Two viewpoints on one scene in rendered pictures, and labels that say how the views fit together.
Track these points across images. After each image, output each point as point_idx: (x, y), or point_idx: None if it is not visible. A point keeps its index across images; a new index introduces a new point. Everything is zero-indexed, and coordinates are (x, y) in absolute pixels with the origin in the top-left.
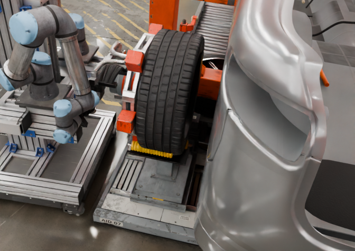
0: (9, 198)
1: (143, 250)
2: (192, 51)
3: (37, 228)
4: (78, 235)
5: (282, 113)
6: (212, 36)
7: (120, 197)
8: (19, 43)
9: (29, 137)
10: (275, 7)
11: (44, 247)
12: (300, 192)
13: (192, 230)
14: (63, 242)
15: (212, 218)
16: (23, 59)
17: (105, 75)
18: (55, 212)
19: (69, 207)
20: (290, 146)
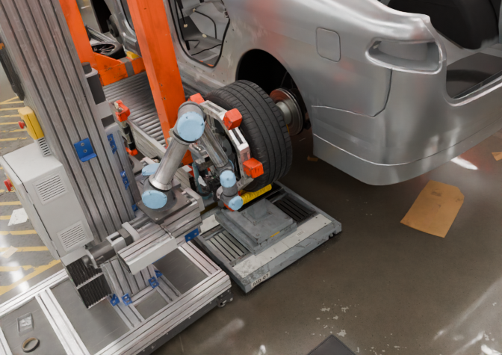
0: (169, 337)
1: (300, 274)
2: (258, 89)
3: (215, 335)
4: (250, 309)
5: (404, 58)
6: (138, 112)
7: (244, 261)
8: (194, 140)
9: (138, 274)
10: (382, 7)
11: (240, 338)
12: (442, 82)
13: (314, 235)
14: (246, 323)
15: (396, 145)
16: (180, 161)
17: None
18: (210, 316)
19: (224, 296)
20: (426, 66)
